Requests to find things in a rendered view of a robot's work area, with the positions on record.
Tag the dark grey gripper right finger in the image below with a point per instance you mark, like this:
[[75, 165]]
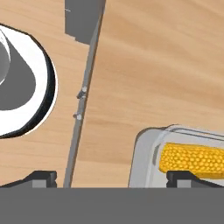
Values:
[[186, 178]]

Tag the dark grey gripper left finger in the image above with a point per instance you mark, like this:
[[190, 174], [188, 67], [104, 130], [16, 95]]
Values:
[[40, 178]]

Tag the yellow corn cob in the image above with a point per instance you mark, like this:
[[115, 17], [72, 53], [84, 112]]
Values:
[[192, 159]]

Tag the clear vegetable container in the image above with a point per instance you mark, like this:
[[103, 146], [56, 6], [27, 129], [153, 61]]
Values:
[[151, 157]]

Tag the white and black round base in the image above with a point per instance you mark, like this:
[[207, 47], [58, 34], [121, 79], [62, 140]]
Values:
[[32, 87]]

